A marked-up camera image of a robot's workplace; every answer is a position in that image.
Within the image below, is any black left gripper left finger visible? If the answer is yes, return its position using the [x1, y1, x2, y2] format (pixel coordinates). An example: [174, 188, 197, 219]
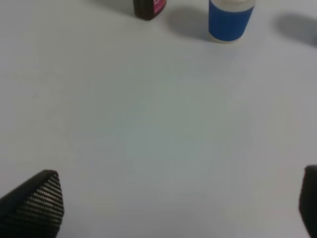
[0, 170, 64, 238]

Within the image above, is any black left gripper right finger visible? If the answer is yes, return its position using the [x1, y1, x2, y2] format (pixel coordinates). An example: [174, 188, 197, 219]
[299, 165, 317, 238]

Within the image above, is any drink bottle with pink label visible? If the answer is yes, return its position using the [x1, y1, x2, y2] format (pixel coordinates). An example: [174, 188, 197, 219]
[133, 0, 166, 20]

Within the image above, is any blue sleeved paper cup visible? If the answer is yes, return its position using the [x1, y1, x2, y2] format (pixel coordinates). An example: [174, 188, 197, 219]
[208, 0, 256, 43]

